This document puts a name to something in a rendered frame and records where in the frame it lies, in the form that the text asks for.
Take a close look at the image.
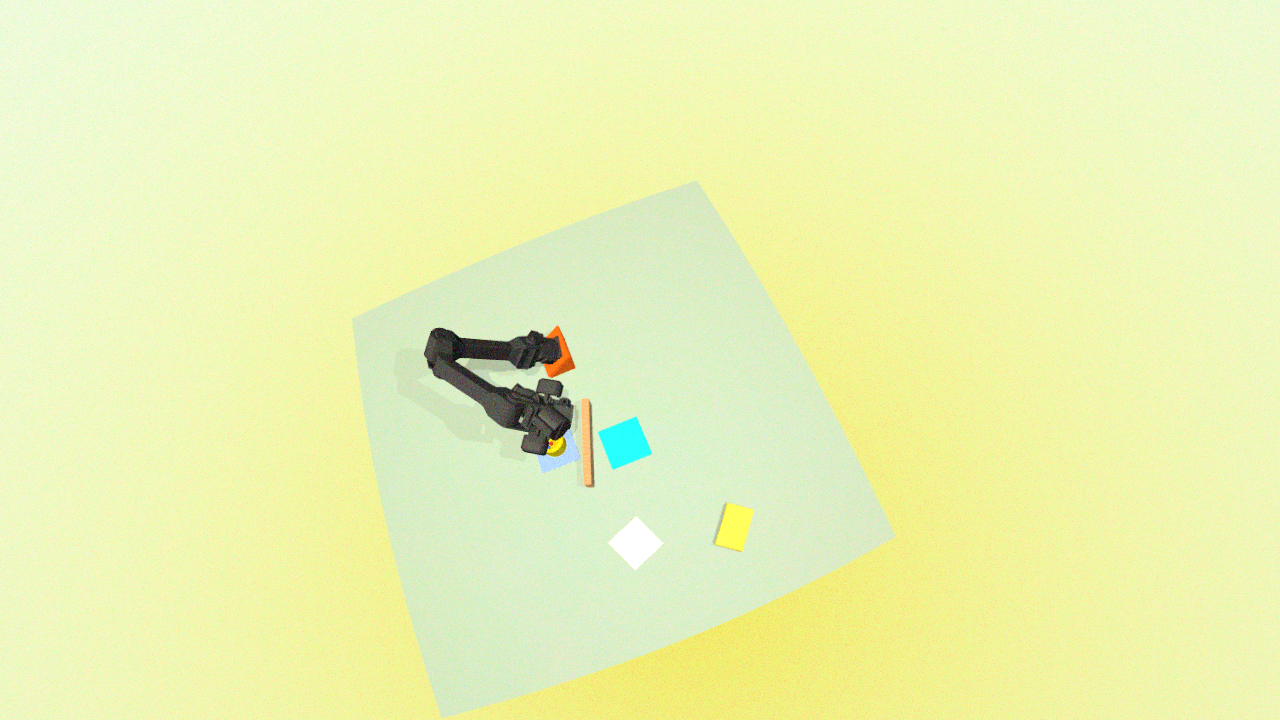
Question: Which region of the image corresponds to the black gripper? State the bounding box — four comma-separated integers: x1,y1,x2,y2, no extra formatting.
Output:
521,378,564,456

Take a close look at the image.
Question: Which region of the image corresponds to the yellow block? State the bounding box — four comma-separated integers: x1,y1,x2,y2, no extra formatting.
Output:
716,503,754,552

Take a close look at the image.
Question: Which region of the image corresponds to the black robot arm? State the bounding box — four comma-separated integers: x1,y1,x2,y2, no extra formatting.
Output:
424,328,573,439

